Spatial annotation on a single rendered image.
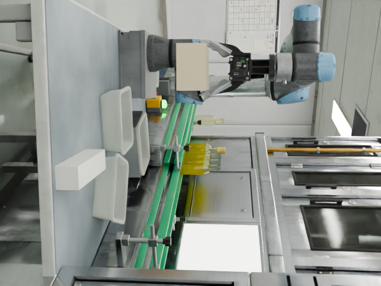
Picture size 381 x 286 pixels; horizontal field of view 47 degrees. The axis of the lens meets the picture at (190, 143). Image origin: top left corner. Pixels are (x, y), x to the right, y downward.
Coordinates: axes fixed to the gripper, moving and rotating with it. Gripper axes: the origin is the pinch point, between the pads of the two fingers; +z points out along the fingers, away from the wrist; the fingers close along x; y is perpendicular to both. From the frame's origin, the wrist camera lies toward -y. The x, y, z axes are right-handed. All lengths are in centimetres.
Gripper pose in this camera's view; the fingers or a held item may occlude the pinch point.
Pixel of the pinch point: (199, 68)
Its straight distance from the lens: 122.5
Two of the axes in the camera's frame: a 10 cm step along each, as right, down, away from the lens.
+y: -1.0, 1.2, -9.9
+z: -9.9, -0.1, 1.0
